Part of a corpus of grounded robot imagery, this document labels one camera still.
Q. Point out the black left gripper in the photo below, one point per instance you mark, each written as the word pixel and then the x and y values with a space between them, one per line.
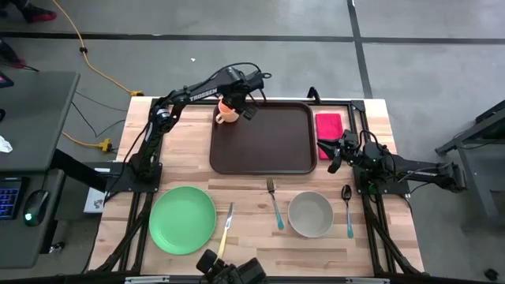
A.
pixel 238 84

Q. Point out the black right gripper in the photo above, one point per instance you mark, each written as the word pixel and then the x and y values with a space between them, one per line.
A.
pixel 351 152

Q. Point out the orange mug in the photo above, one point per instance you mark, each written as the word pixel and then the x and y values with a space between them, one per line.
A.
pixel 227 115

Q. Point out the red cloth napkin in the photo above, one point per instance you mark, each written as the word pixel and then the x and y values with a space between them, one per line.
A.
pixel 328 134

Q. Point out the beige bowl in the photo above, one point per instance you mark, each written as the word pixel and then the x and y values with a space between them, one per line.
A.
pixel 310 215

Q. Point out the green plate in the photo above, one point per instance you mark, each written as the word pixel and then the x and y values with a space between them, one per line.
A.
pixel 181 221

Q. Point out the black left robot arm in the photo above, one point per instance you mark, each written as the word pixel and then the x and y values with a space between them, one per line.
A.
pixel 203 94

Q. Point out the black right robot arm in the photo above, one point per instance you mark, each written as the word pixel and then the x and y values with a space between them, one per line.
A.
pixel 418 171

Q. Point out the brown plastic tray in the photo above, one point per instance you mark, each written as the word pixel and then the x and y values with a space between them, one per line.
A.
pixel 268 142

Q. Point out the grey metal table stand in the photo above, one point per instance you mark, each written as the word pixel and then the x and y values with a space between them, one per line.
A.
pixel 473 177

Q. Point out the black handheld device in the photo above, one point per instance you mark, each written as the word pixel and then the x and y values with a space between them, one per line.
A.
pixel 236 274

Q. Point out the white printed box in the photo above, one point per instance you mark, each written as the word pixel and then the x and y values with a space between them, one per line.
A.
pixel 94 203

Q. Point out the grey desk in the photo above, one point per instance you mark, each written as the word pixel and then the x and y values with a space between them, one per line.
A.
pixel 35 118

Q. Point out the small black floor object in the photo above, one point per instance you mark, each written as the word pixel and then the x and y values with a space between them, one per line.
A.
pixel 492 275

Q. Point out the person's shoe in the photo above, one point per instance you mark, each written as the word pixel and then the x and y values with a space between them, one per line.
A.
pixel 39 16
pixel 10 55

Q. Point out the black computer mouse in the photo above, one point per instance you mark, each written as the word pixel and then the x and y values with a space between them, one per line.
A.
pixel 35 207

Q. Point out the small metal caster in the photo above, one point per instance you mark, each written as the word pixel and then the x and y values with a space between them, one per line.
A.
pixel 57 247

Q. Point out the dark tablet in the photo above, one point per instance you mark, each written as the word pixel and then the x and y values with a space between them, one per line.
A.
pixel 4 81

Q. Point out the crumpled white paper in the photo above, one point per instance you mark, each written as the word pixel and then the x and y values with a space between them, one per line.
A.
pixel 4 146

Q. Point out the backlit keyboard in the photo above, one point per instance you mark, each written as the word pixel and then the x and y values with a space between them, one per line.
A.
pixel 8 197

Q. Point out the black aluminium table frame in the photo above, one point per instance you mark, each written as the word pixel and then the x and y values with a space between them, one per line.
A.
pixel 357 105

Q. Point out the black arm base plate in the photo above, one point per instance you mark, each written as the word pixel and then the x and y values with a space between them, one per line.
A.
pixel 394 188
pixel 118 183

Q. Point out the silver metal bracket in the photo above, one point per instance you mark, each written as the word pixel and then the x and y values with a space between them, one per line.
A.
pixel 146 279
pixel 367 281

